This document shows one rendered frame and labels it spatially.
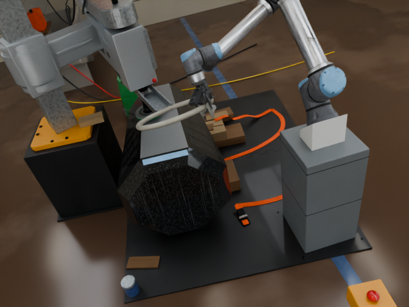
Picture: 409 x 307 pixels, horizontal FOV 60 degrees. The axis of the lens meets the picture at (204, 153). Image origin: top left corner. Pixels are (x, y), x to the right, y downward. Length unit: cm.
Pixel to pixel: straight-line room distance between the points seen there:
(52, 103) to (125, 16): 102
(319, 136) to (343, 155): 17
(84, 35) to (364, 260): 265
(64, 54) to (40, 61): 23
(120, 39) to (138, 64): 21
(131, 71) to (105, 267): 152
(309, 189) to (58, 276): 203
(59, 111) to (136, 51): 91
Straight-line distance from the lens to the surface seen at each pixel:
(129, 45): 251
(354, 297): 140
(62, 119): 314
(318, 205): 242
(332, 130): 223
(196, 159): 246
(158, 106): 245
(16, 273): 340
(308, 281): 267
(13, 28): 287
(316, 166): 217
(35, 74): 289
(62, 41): 300
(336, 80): 206
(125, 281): 270
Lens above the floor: 229
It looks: 38 degrees down
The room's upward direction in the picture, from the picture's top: 12 degrees counter-clockwise
